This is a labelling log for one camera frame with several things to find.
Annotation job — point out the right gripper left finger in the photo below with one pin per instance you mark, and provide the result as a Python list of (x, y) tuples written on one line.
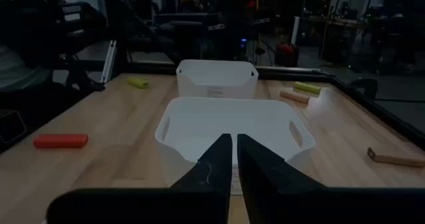
[(212, 171)]

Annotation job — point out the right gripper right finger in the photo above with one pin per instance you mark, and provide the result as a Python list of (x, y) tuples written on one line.
[(262, 171)]

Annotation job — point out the natural wood block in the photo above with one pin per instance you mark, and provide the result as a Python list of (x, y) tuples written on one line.
[(295, 96), (395, 159)]

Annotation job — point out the yellow-green block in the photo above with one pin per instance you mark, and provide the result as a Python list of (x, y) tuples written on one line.
[(307, 88), (137, 83)]

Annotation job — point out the red block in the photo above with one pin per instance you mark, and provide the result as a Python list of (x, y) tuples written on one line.
[(59, 141)]

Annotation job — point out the white plastic bin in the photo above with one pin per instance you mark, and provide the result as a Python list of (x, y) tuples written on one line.
[(216, 77), (199, 121)]

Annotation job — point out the red topped black container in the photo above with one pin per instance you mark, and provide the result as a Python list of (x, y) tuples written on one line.
[(286, 49)]

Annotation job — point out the white upright board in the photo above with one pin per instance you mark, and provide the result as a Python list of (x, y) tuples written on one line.
[(295, 31)]

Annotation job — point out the white aluminium profile bar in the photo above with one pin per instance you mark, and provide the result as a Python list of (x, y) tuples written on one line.
[(109, 61)]

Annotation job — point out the background work table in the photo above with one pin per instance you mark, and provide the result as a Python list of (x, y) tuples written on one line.
[(332, 22)]

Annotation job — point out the dark equipment with white label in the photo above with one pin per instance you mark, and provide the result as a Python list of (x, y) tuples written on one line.
[(79, 28)]

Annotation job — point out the black metal table frame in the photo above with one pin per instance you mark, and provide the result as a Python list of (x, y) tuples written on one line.
[(282, 71)]

